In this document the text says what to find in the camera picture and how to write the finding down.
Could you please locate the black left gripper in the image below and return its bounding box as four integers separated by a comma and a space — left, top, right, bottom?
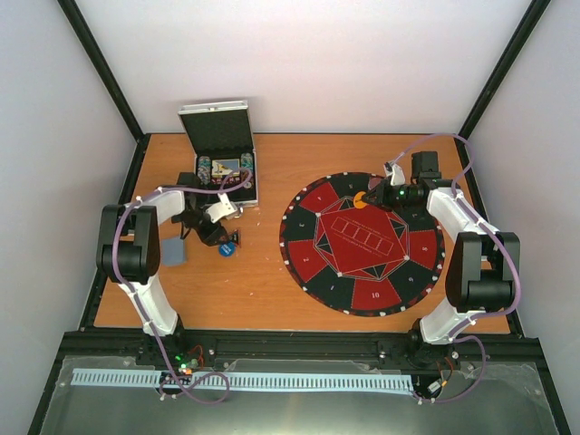
173, 207, 227, 247

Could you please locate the orange big blind button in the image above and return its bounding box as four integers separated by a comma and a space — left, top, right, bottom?
353, 191, 368, 209

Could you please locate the blue small blind button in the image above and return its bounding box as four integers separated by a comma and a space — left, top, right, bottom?
218, 242, 237, 257

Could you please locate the clear dealer button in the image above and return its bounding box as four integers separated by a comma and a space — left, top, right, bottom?
368, 177, 388, 192

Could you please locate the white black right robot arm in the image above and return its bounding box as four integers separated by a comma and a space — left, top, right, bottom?
361, 151, 521, 368

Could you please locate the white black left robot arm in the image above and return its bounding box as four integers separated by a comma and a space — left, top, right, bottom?
96, 173, 237, 365

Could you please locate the grey card deck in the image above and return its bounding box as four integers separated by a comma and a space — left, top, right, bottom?
161, 237, 187, 266

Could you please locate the red dice row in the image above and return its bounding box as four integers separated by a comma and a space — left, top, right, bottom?
212, 177, 240, 188

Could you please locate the round red black poker mat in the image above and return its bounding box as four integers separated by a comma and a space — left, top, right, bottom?
279, 172, 445, 317

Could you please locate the boxed playing card deck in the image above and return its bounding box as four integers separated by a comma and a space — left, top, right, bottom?
211, 159, 240, 179

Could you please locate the left poker chip row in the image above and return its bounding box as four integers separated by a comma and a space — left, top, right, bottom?
197, 156, 212, 185

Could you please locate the poker chip row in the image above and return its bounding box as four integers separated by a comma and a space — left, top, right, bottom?
240, 152, 254, 190
197, 156, 212, 185

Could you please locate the aluminium poker chip case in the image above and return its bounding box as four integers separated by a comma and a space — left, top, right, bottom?
178, 100, 259, 208

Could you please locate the right poker chip row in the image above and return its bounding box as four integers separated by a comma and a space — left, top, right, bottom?
240, 152, 254, 190

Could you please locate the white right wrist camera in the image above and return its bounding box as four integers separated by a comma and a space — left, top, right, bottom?
383, 160, 405, 187

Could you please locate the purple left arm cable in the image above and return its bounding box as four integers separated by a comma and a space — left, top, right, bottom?
111, 168, 254, 404

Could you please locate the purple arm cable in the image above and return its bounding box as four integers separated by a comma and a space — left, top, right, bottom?
111, 168, 254, 404
384, 133, 518, 405

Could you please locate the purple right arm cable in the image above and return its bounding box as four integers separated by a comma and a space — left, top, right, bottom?
384, 133, 518, 405

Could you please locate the light blue slotted cable duct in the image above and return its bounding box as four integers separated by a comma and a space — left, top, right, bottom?
70, 368, 413, 395

